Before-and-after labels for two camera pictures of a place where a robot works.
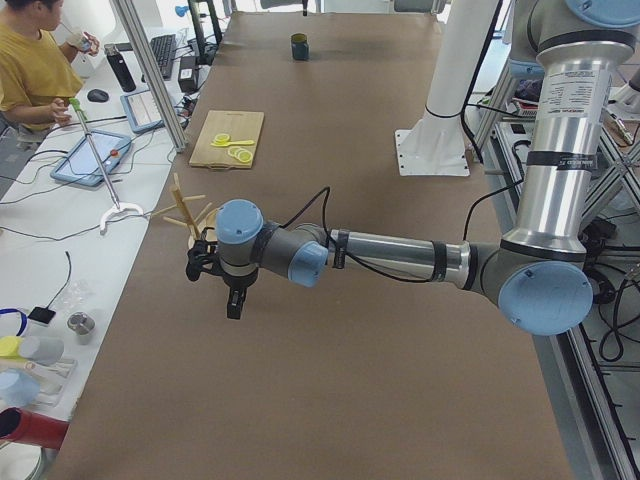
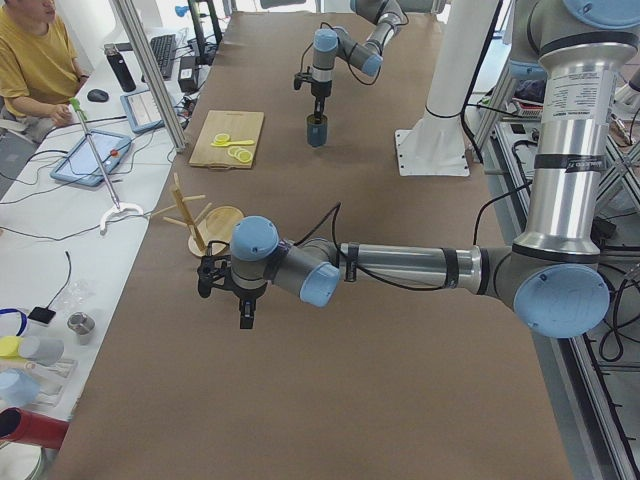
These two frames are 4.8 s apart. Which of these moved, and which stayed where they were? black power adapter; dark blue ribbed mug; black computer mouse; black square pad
Moved: dark blue ribbed mug
Stayed: black square pad; black power adapter; black computer mouse
